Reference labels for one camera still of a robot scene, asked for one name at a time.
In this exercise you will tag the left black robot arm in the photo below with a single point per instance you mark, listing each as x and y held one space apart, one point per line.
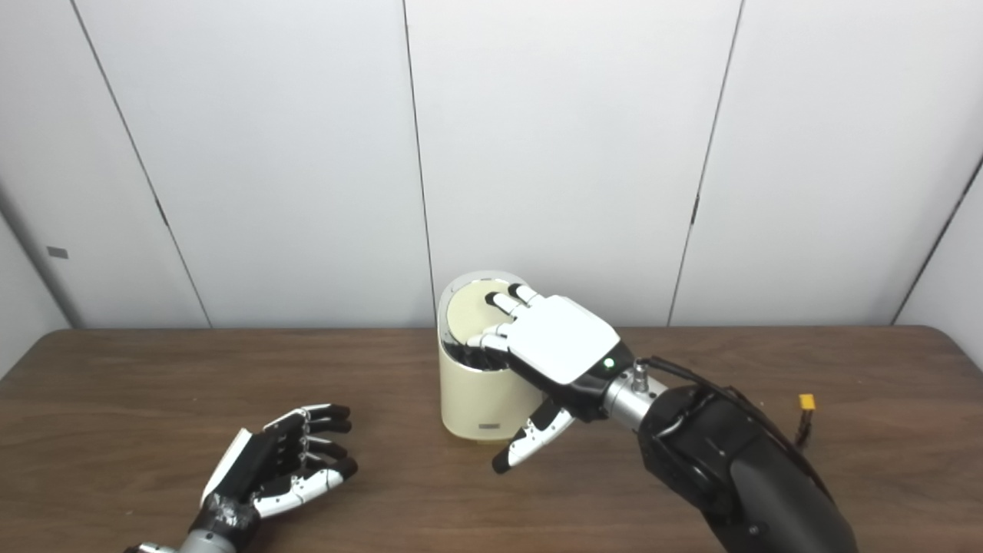
196 544

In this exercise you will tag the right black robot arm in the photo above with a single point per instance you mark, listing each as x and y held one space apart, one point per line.
737 465

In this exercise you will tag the cream round bin lid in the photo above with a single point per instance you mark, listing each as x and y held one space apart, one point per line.
468 311

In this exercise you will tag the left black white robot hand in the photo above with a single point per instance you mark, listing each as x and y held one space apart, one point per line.
265 468

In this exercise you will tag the cream-colored bin body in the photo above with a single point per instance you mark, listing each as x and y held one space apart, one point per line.
476 395

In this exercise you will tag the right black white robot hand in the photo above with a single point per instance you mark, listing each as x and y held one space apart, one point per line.
561 338

